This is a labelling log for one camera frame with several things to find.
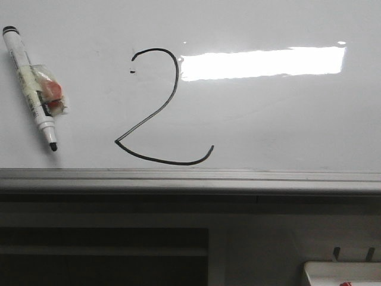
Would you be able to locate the black tray hook right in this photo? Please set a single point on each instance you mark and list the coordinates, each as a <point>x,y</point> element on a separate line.
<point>370,254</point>

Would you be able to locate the white plastic marker tray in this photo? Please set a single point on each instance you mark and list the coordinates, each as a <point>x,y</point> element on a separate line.
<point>335,273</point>

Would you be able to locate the black tray hook left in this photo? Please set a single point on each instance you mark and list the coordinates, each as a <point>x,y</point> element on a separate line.
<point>336,252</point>

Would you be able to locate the white black-ink whiteboard marker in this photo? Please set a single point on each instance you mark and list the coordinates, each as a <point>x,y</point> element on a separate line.
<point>43,93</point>

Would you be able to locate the red capped whiteboard marker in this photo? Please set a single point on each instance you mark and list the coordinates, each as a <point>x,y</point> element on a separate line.
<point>346,283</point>

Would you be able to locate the white whiteboard with aluminium frame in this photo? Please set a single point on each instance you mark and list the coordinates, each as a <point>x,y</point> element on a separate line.
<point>198,97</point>

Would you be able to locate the black tray hook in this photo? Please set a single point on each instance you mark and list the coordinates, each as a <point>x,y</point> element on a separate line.
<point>370,254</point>
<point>336,252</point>

